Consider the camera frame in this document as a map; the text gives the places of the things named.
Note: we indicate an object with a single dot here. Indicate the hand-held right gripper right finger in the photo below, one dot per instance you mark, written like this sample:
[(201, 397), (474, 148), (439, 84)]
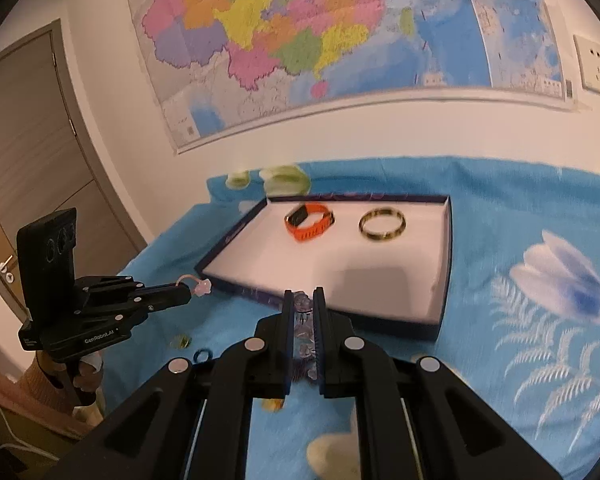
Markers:
[(319, 315)]

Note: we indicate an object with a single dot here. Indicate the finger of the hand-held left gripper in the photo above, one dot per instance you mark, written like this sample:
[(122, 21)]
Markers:
[(165, 297), (130, 284)]

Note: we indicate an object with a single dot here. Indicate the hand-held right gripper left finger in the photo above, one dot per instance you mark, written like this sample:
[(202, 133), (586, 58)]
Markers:
[(287, 315)]

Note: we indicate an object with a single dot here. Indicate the pink charm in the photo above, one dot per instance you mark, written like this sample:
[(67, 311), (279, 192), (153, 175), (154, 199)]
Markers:
[(203, 287)]

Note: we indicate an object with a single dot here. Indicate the white shallow box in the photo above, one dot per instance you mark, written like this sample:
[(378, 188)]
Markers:
[(330, 272)]

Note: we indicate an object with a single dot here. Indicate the person's left forearm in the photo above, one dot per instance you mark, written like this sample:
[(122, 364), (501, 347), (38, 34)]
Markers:
[(45, 380)]

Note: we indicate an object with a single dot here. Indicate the person's left hand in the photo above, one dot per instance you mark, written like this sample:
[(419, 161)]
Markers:
[(90, 367)]

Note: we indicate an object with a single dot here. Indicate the orange smart band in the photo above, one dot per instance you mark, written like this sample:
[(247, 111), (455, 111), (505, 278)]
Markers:
[(310, 234)]

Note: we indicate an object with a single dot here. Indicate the tortoiseshell bangle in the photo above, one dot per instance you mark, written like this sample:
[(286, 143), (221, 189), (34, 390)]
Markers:
[(380, 238)]

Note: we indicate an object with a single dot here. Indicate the blue floral blanket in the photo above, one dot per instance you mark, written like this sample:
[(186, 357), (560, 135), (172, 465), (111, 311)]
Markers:
[(480, 270)]

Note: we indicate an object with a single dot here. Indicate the colourful wall map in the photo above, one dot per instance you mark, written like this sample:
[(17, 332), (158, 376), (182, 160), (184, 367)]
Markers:
[(330, 35)]

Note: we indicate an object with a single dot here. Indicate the white wall socket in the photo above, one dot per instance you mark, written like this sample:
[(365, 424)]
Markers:
[(597, 65)]

